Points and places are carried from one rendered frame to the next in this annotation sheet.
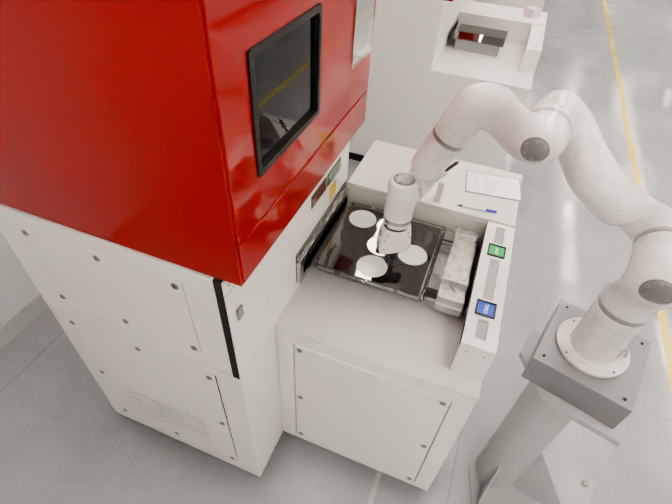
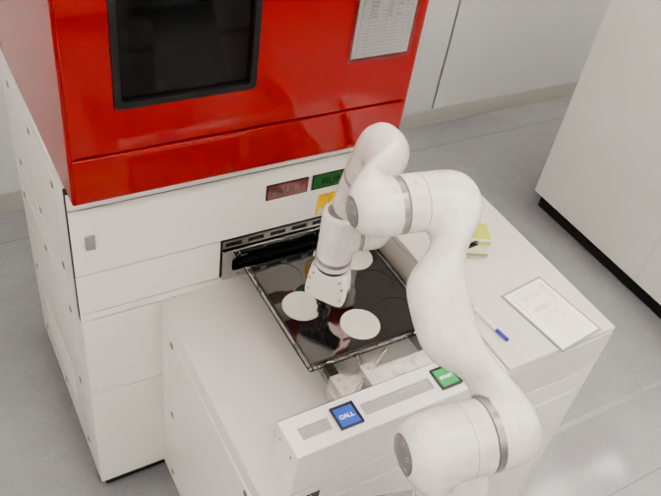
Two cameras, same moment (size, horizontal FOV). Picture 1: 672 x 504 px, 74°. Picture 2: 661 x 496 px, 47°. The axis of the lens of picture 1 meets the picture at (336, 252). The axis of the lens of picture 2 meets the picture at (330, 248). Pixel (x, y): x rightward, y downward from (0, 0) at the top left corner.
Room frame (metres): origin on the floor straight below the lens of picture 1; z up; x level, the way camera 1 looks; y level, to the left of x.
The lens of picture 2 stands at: (-0.02, -0.91, 2.27)
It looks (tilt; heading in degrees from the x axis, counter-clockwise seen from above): 42 degrees down; 35
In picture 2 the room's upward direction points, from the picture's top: 10 degrees clockwise
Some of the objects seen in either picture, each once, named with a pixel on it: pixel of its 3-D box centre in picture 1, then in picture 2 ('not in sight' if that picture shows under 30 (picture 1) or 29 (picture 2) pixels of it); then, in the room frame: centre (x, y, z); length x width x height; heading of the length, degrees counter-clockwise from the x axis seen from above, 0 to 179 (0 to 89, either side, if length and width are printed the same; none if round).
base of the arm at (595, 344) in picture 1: (606, 328); not in sight; (0.73, -0.72, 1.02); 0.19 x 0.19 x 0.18
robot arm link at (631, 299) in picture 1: (647, 284); (446, 463); (0.70, -0.70, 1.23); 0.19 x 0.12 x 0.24; 150
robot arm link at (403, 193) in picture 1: (401, 196); (339, 232); (1.04, -0.18, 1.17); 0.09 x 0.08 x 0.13; 145
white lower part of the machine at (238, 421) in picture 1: (227, 321); (186, 298); (1.12, 0.44, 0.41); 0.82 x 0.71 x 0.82; 161
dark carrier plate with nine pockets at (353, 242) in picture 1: (381, 246); (338, 294); (1.12, -0.16, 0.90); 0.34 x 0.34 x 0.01; 71
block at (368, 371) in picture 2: (455, 281); (373, 380); (0.98, -0.39, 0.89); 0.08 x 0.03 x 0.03; 71
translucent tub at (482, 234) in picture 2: not in sight; (473, 239); (1.47, -0.31, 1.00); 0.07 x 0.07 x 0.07; 45
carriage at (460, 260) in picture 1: (457, 271); (398, 377); (1.06, -0.41, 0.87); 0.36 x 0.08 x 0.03; 161
